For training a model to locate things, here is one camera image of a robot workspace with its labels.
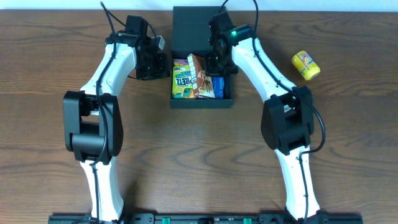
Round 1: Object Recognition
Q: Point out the green pretzel snack box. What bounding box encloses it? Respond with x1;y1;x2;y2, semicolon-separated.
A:
172;59;194;99

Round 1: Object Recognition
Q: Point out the black mounting rail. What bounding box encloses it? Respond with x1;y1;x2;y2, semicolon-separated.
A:
48;212;364;224

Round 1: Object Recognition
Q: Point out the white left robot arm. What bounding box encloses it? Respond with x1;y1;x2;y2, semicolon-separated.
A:
63;16;170;223

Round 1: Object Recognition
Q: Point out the brown chocolate sticks box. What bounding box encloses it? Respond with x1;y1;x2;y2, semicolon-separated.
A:
187;54;215;99

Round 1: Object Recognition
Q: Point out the blue cookie roll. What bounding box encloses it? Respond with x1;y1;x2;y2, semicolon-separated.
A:
212;77;224;99

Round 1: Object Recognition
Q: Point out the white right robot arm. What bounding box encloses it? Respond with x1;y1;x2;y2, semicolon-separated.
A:
205;12;320;223

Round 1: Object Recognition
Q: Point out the black box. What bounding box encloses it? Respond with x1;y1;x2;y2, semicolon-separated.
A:
169;6;234;109

